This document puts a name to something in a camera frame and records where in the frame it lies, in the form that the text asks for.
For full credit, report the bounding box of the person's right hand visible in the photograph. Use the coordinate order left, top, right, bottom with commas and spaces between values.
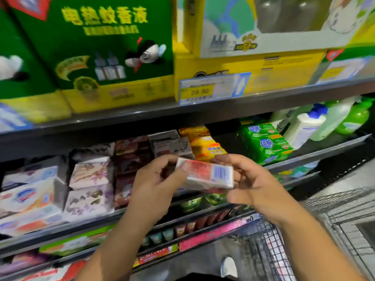
214, 154, 294, 224

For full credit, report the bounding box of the person's left hand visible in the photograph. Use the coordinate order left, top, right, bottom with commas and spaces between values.
126, 154, 191, 229

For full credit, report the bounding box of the stack of pink soap boxes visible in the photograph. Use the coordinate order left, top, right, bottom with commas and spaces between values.
113, 136, 154, 210

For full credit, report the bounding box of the stack of green soap boxes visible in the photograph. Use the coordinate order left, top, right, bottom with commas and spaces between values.
237, 120, 294, 166

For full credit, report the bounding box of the stack of white orange soap boxes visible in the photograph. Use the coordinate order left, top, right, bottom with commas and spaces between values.
148, 130, 194, 160

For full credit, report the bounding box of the stack of yellow soap boxes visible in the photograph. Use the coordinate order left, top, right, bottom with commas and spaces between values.
179, 126, 228, 163

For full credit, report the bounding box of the white hand sanitizer bottle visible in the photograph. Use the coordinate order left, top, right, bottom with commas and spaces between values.
270, 108, 300, 129
283, 104, 329, 151

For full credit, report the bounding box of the white purple shield soap box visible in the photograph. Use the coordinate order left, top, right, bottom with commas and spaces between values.
3, 156, 68, 190

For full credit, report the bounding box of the white blue shield soap box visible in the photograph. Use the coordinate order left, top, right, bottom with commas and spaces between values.
0, 178, 68, 215

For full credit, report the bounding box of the bright green hand sanitizer bottle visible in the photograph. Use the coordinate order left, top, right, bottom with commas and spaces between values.
337, 98, 374, 135

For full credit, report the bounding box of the person's right forearm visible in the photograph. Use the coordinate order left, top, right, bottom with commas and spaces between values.
274, 202, 367, 281

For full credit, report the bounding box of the person's left forearm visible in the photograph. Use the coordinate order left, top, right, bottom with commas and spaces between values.
76, 213, 166, 281

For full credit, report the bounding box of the person's white shoe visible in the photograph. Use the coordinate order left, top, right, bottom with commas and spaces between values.
220, 256, 239, 279

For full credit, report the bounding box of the row of blue white tubes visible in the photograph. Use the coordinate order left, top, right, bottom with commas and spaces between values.
141, 228, 175, 247

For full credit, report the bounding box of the row of red tubes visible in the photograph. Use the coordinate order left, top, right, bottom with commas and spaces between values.
175, 209, 232, 237

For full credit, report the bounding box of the pink flat pack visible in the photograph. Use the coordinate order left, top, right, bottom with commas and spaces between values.
179, 215, 259, 252

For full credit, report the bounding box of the yellow red flat pack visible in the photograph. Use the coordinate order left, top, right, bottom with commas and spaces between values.
134, 243, 179, 268

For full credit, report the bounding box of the green white carton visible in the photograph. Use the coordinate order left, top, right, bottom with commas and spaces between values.
40, 225, 115, 256

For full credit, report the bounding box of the white blue price tag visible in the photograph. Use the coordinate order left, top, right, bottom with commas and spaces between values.
316, 55, 369, 85
0, 102, 33, 133
180, 72, 252, 106

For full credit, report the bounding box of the red white packet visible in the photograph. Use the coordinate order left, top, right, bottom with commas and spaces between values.
20, 260, 86, 281

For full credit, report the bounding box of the flat yellow box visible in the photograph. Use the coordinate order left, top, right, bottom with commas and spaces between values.
175, 50, 328, 104

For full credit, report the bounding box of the row of pink orange packets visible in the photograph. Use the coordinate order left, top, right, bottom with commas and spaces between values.
0, 251, 50, 276

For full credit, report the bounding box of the green box mosquito print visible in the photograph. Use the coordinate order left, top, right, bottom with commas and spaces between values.
6, 0, 175, 114
0, 9, 72, 126

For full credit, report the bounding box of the large yellow box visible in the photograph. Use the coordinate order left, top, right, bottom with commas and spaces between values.
176, 0, 375, 59

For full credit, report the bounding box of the wire basket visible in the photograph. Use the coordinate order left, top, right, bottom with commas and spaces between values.
234, 187, 375, 281

